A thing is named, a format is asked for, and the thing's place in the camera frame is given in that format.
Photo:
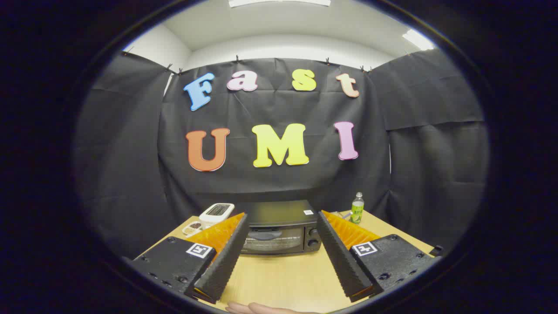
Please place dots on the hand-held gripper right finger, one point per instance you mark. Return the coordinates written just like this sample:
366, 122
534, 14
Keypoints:
344, 266

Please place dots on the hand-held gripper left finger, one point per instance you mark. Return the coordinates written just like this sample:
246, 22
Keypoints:
226, 266

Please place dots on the black toaster oven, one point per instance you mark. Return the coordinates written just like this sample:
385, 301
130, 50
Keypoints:
279, 213

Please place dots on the white pop-up toaster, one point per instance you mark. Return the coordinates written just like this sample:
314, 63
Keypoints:
208, 218

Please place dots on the small dish with snacks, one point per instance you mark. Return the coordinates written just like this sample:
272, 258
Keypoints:
192, 227

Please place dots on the green label drink bottle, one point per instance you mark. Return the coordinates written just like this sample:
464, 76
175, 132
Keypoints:
357, 211

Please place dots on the small ceiling light panel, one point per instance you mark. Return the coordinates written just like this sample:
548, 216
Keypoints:
417, 39

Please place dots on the long ceiling light panel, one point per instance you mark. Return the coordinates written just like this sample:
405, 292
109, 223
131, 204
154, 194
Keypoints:
279, 2

